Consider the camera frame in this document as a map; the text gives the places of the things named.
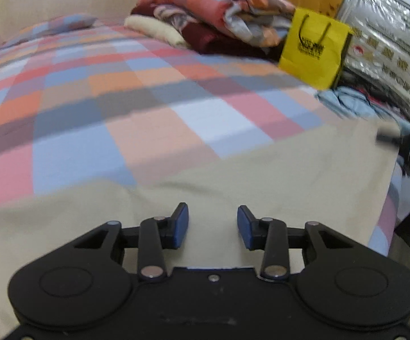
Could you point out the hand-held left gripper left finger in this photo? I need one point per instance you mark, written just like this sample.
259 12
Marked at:
181 225

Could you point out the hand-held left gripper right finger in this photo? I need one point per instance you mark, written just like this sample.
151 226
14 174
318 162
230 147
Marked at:
245 226

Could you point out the silver packaged bedding bag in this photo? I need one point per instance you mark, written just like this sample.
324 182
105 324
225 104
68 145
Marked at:
389 46

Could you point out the light blue clothing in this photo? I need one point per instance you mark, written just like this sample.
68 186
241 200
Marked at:
353 104

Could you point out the cream folded blanket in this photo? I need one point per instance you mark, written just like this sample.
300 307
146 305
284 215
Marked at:
155 30

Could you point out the folded checked quilt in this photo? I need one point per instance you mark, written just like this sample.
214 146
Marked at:
226 10

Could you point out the checked pillow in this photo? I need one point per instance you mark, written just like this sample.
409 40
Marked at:
60 24

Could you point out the yellow paper bag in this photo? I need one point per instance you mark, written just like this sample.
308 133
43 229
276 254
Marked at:
314 49

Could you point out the beige pants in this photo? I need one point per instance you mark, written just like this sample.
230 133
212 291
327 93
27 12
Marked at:
261 177

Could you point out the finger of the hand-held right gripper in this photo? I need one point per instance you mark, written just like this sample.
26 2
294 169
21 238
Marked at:
389 136

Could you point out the floral folded blanket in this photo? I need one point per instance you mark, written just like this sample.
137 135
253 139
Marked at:
176 16

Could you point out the dark red blanket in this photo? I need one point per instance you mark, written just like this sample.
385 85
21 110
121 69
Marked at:
222 42

